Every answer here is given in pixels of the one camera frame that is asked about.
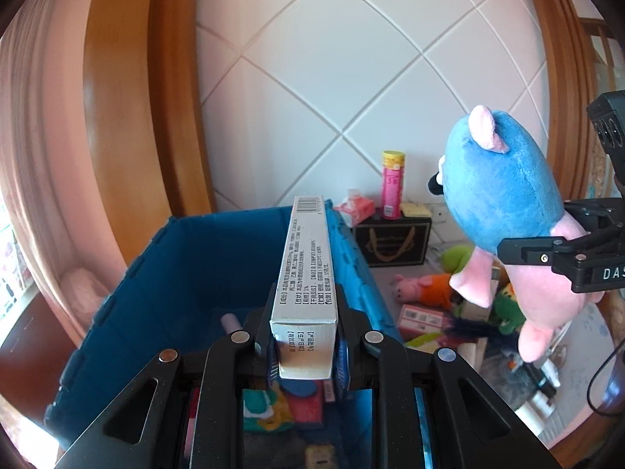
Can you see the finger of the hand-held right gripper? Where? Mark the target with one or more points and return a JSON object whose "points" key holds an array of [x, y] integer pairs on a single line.
{"points": [[527, 250], [603, 212]]}

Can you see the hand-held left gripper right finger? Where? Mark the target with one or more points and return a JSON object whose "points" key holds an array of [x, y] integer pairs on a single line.
{"points": [[342, 364]]}

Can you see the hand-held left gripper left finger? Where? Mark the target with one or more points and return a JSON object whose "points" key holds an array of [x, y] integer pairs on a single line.
{"points": [[267, 364]]}

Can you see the blue and pink plush toy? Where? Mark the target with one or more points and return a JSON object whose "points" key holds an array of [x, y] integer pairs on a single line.
{"points": [[498, 180]]}

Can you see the long white cardboard box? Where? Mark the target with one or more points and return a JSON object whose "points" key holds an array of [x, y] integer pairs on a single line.
{"points": [[305, 278]]}

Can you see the blue plastic crate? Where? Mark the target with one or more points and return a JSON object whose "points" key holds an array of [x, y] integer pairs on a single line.
{"points": [[195, 264]]}

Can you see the green and yellow packet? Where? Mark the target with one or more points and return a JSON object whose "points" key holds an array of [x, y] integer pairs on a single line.
{"points": [[261, 408]]}

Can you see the lavender tube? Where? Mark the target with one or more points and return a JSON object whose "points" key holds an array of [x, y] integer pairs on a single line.
{"points": [[232, 325]]}

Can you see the red box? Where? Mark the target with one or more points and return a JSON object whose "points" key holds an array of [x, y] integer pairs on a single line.
{"points": [[307, 408]]}

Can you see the green plush toy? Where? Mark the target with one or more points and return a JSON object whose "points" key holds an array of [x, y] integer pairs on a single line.
{"points": [[508, 310]]}

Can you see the pink floral box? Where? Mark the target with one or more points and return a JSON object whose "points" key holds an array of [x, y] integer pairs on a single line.
{"points": [[422, 320]]}

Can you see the beige small box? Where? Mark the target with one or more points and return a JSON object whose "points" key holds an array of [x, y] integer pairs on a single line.
{"points": [[320, 457]]}

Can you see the pig plush in orange dress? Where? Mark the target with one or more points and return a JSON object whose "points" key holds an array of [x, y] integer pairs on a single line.
{"points": [[429, 289]]}

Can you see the yellow flat pack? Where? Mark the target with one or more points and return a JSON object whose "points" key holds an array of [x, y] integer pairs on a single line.
{"points": [[416, 210]]}

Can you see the black flashlight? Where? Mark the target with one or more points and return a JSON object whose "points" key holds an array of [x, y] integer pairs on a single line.
{"points": [[537, 381]]}

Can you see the black gift bag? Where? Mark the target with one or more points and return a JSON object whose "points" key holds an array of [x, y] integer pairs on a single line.
{"points": [[390, 244]]}

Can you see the pink and yellow cylindrical can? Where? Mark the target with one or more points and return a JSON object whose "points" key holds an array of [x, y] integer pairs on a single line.
{"points": [[393, 185]]}

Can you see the red tissue pack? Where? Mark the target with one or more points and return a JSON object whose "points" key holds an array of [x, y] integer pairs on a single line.
{"points": [[356, 207]]}

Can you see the pink curtain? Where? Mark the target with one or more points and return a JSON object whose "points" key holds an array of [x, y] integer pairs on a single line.
{"points": [[44, 132]]}

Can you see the white wall socket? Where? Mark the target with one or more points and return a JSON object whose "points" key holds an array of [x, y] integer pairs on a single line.
{"points": [[441, 214]]}

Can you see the wooden door frame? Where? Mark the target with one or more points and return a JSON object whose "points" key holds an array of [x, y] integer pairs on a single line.
{"points": [[556, 58], [146, 107]]}

